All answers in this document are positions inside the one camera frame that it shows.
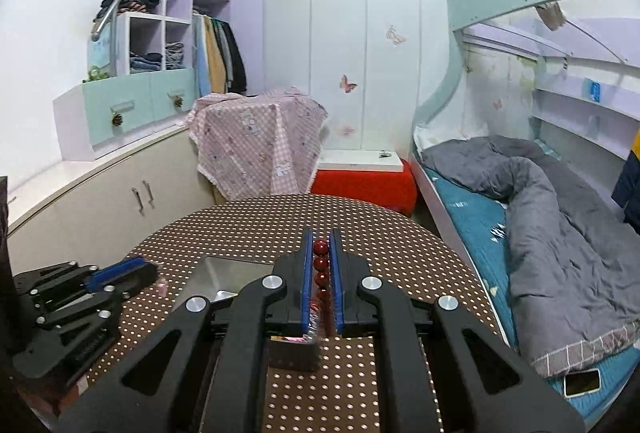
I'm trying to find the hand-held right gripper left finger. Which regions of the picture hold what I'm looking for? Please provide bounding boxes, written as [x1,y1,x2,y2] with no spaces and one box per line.
[50,228,315,433]

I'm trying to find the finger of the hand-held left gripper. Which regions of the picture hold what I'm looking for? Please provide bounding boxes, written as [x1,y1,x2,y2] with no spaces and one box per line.
[14,258,148,309]
[12,263,160,381]

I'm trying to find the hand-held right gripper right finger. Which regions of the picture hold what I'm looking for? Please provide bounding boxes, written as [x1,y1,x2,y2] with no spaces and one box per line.
[330,229,586,433]

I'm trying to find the red candied fruit skewer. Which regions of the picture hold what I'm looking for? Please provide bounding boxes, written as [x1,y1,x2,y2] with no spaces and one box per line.
[311,238,332,314]

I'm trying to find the pink white keychain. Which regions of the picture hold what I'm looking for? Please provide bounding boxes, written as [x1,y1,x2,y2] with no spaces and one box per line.
[272,300,322,345]

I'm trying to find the grey metal box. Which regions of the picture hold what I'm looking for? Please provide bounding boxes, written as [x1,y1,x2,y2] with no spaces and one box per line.
[175,255,323,373]

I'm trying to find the cream cabinet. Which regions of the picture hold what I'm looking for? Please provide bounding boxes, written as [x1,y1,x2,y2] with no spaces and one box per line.
[6,126,221,259]

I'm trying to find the brown polka-dot tablecloth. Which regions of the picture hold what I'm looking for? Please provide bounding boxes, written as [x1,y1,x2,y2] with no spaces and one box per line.
[85,193,503,433]

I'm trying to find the red ottoman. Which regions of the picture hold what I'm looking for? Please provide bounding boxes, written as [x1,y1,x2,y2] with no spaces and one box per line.
[310,160,418,216]

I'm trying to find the white board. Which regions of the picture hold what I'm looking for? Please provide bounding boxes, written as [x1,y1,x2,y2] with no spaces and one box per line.
[317,149,405,173]

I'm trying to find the blue bed sheet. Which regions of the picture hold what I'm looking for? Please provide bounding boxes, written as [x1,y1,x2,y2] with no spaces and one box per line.
[420,163,640,431]

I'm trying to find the pink checked cloth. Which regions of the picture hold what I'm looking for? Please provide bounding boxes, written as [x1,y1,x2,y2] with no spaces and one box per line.
[186,86,330,203]

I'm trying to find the teal drawer unit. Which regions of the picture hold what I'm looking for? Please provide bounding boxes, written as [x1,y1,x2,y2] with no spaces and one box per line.
[52,67,198,162]

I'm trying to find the folded jeans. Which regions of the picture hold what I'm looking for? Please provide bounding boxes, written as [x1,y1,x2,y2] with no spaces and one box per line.
[129,52,163,74]
[165,42,187,70]

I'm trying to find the grey duvet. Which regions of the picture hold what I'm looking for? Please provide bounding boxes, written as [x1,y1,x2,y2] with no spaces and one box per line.
[421,136,640,376]

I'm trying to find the hanging clothes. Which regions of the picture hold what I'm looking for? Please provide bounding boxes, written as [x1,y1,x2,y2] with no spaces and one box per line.
[192,13,248,96]

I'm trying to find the white wardrobe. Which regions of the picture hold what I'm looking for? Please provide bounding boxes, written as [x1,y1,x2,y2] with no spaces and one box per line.
[262,0,451,154]

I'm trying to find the smartphone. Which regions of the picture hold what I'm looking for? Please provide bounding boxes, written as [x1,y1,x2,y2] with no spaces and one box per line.
[562,367,602,399]

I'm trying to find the dark folded clothes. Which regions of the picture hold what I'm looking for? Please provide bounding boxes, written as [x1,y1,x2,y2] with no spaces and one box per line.
[97,0,161,16]

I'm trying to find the blue yellow jacket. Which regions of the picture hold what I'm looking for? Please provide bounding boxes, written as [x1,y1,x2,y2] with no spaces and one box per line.
[611,146,640,234]

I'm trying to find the beige hanging pouch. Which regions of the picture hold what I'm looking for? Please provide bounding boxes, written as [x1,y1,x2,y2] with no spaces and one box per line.
[537,3,566,30]

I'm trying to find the thin metal rod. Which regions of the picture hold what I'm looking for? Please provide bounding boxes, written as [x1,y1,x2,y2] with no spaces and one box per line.
[565,20,627,62]

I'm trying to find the lavender wall shelves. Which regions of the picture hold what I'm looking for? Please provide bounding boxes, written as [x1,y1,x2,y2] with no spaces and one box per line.
[462,18,640,164]

